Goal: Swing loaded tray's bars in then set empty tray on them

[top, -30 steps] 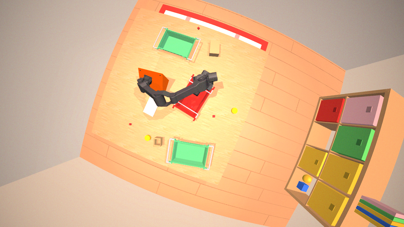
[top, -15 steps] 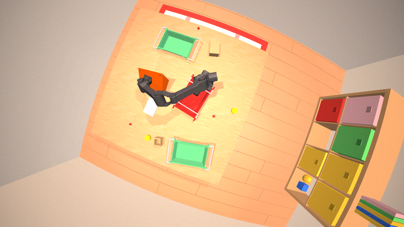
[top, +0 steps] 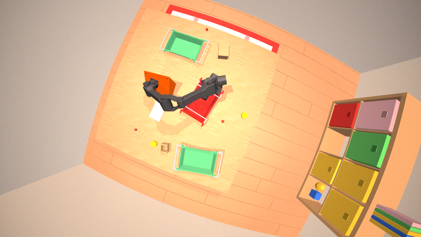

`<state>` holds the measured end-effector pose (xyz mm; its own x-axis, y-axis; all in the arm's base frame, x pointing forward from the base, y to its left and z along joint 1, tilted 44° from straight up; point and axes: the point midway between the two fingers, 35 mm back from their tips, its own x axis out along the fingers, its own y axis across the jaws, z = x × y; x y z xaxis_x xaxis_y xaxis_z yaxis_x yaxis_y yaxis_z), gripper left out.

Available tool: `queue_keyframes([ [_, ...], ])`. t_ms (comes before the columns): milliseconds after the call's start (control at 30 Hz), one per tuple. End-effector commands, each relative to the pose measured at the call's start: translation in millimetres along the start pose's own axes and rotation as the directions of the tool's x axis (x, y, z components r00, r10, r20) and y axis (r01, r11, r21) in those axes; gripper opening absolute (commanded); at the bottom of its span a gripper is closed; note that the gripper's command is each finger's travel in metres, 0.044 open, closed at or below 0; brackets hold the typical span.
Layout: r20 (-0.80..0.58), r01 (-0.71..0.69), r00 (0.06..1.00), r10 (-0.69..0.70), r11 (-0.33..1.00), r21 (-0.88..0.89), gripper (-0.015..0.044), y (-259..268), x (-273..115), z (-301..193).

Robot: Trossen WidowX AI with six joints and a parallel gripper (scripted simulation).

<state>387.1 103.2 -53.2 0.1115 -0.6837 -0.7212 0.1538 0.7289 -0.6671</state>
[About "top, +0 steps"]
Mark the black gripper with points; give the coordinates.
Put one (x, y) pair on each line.
(213, 75)

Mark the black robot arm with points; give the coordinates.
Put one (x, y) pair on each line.
(209, 86)

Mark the white rectangular sheet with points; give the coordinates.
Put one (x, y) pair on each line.
(156, 112)

